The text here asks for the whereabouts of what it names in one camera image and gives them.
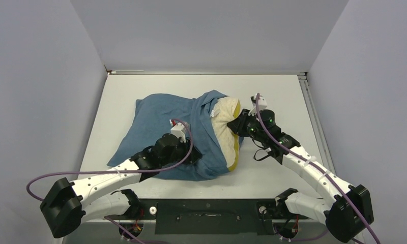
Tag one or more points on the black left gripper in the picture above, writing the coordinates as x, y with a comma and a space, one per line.
186, 147

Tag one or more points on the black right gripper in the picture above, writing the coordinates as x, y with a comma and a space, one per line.
238, 124

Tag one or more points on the yellow white pillow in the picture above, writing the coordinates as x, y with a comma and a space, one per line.
226, 110

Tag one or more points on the blue pillowcase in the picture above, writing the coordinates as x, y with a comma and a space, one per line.
152, 120

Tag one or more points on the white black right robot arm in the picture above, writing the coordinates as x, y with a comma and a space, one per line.
345, 209

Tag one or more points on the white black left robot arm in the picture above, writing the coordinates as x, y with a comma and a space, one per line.
71, 203

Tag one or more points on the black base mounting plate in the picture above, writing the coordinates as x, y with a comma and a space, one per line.
209, 216

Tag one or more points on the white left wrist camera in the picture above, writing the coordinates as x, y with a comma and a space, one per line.
179, 129

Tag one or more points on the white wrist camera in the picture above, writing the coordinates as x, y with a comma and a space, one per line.
258, 104
179, 129

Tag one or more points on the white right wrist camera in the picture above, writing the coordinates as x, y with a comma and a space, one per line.
258, 104

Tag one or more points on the aluminium frame rail right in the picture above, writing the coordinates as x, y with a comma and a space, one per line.
316, 124

